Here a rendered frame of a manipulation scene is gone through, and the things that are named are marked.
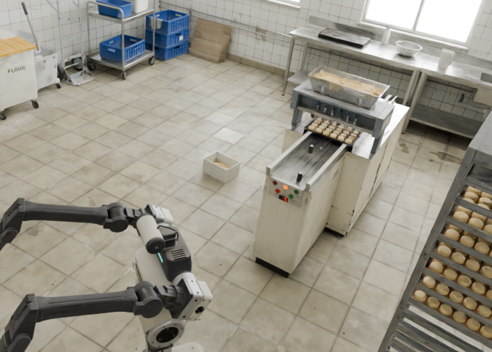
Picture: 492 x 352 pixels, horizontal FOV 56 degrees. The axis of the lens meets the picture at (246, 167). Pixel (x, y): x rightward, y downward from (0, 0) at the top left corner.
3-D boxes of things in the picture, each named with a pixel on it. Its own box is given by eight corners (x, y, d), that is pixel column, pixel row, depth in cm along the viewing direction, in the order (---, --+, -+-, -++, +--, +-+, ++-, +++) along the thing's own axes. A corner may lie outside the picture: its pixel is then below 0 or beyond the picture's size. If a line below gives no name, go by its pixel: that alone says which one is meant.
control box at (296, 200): (269, 192, 317) (272, 175, 310) (301, 205, 308) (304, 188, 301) (266, 194, 314) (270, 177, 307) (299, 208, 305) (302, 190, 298)
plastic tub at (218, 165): (239, 176, 457) (241, 162, 449) (225, 184, 441) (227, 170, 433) (215, 163, 470) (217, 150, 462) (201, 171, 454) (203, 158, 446)
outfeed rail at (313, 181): (386, 100, 450) (388, 94, 447) (389, 101, 449) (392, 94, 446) (304, 191, 297) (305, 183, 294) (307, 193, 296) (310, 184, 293)
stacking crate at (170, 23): (168, 21, 736) (168, 9, 726) (189, 27, 724) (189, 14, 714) (145, 28, 689) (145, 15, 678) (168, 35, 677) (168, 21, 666)
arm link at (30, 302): (17, 312, 126) (13, 290, 134) (10, 351, 130) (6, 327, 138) (165, 298, 152) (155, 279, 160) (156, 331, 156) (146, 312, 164)
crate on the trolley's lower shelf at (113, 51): (122, 47, 674) (121, 34, 663) (145, 53, 665) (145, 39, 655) (99, 57, 628) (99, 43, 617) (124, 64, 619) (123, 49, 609)
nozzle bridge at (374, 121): (302, 115, 396) (310, 77, 378) (383, 143, 369) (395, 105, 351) (285, 128, 371) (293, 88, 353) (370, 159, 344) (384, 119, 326)
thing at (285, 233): (288, 218, 409) (308, 129, 362) (323, 234, 396) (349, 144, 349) (250, 263, 356) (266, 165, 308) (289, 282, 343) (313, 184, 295)
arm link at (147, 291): (172, 296, 156) (166, 286, 160) (146, 292, 149) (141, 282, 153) (159, 317, 157) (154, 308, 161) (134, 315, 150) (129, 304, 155)
